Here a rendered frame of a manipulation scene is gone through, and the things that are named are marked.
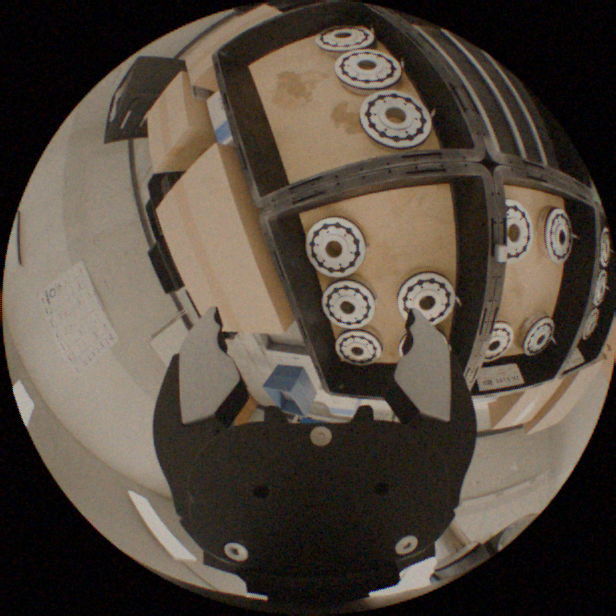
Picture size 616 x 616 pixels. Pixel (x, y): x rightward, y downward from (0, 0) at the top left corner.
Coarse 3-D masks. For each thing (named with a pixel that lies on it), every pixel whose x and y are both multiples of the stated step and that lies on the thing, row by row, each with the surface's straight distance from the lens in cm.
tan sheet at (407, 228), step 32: (384, 192) 31; (416, 192) 32; (448, 192) 33; (384, 224) 31; (416, 224) 32; (448, 224) 33; (384, 256) 32; (416, 256) 33; (448, 256) 34; (384, 288) 35; (384, 320) 38; (448, 320) 40; (384, 352) 44
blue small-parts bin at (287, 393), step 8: (272, 376) 83; (264, 384) 82; (272, 384) 80; (280, 384) 78; (288, 384) 76; (296, 384) 76; (272, 392) 88; (280, 392) 93; (288, 392) 73; (296, 392) 77; (304, 392) 83; (280, 400) 94; (288, 400) 97; (296, 400) 78; (304, 400) 84; (280, 408) 95; (288, 408) 94; (296, 408) 92; (304, 408) 85; (304, 416) 89
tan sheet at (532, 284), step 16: (512, 192) 40; (528, 192) 42; (544, 192) 46; (528, 208) 42; (560, 208) 51; (528, 256) 43; (544, 256) 47; (512, 272) 42; (528, 272) 44; (544, 272) 48; (560, 272) 53; (512, 288) 43; (528, 288) 46; (544, 288) 50; (512, 304) 45; (528, 304) 48; (544, 304) 52; (512, 320) 48; (512, 352) 55
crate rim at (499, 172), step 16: (496, 176) 26; (512, 176) 27; (528, 176) 31; (544, 176) 32; (496, 192) 25; (576, 192) 40; (496, 272) 27; (592, 272) 48; (496, 288) 28; (592, 288) 50; (496, 304) 29; (496, 320) 31; (576, 336) 52; (480, 352) 34; (560, 368) 57; (528, 384) 52; (544, 384) 57
